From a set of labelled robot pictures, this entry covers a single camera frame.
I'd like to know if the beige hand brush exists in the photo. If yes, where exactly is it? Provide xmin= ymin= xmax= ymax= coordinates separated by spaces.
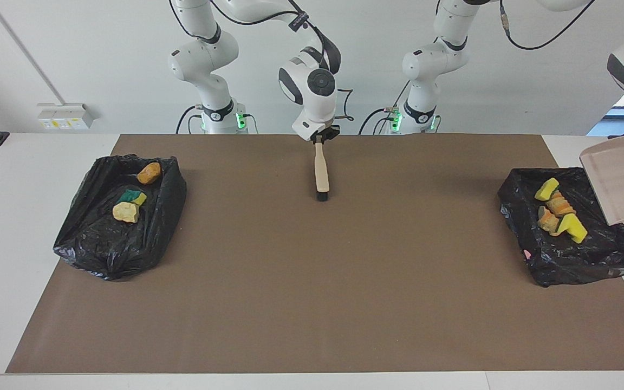
xmin=314 ymin=140 xmax=330 ymax=203

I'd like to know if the orange brown sponge chunk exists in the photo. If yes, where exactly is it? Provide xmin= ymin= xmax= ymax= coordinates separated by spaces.
xmin=137 ymin=162 xmax=163 ymax=185

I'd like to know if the notched yellow sponge piece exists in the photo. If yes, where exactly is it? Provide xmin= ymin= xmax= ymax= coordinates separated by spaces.
xmin=118 ymin=188 xmax=148 ymax=207

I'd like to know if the rounded beige sponge chunk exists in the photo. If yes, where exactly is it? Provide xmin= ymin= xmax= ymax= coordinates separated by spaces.
xmin=112 ymin=202 xmax=140 ymax=224

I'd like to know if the black bagged bin pink mark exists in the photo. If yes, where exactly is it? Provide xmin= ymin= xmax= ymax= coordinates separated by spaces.
xmin=497 ymin=166 xmax=624 ymax=288

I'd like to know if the brown table mat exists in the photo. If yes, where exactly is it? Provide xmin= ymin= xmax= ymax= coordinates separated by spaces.
xmin=6 ymin=134 xmax=624 ymax=374

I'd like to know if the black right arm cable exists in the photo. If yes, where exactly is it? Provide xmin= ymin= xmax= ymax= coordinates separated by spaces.
xmin=168 ymin=0 xmax=355 ymax=122

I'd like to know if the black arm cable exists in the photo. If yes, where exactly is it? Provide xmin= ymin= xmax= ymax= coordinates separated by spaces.
xmin=168 ymin=0 xmax=355 ymax=122
xmin=499 ymin=0 xmax=599 ymax=51

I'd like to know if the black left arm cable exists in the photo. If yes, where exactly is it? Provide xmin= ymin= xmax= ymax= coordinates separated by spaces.
xmin=499 ymin=0 xmax=599 ymax=51

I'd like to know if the white wall socket box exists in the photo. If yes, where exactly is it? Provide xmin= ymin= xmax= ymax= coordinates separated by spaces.
xmin=37 ymin=102 xmax=96 ymax=130

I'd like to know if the white wall cable conduit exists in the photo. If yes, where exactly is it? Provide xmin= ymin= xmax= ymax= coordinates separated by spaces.
xmin=0 ymin=0 xmax=66 ymax=106

